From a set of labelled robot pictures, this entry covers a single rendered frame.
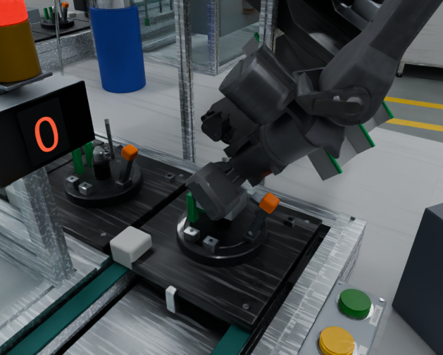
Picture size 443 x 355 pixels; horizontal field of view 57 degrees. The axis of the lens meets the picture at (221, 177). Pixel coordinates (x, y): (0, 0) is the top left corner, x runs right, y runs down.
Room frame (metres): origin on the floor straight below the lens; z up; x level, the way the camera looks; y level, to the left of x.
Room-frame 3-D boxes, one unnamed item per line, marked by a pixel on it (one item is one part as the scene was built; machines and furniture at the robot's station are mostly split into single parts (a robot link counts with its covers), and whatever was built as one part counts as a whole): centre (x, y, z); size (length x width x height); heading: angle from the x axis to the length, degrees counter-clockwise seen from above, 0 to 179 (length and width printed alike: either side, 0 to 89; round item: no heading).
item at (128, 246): (0.45, 0.13, 0.97); 0.05 x 0.05 x 0.04; 57
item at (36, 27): (1.85, 0.71, 1.01); 0.24 x 0.24 x 0.13; 57
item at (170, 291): (0.38, 0.07, 0.95); 0.01 x 0.01 x 0.04; 57
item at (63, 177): (0.62, 0.21, 1.01); 0.24 x 0.24 x 0.13; 57
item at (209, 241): (0.43, 0.01, 1.00); 0.02 x 0.01 x 0.02; 57
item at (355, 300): (0.35, -0.17, 0.96); 0.04 x 0.04 x 0.02
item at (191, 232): (0.45, 0.04, 1.00); 0.02 x 0.01 x 0.02; 57
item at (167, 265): (0.48, 0.00, 0.96); 0.24 x 0.24 x 0.02; 57
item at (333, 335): (0.29, -0.14, 0.96); 0.04 x 0.04 x 0.02
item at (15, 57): (0.38, 0.20, 1.29); 0.05 x 0.05 x 0.05
